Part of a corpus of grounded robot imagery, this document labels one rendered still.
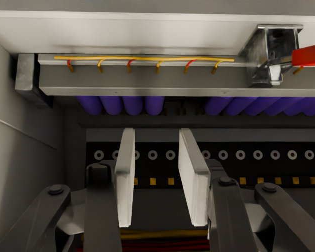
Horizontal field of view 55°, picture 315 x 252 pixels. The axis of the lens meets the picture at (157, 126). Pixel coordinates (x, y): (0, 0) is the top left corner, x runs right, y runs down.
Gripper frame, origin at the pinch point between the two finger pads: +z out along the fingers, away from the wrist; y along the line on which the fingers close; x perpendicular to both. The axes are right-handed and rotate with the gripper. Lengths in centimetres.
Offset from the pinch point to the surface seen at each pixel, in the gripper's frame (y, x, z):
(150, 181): -0.2, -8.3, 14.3
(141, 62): -1.1, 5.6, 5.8
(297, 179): 16.7, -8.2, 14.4
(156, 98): 0.1, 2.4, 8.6
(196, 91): 2.9, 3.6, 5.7
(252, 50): 6.2, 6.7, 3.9
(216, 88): 4.3, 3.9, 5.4
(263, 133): 13.0, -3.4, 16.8
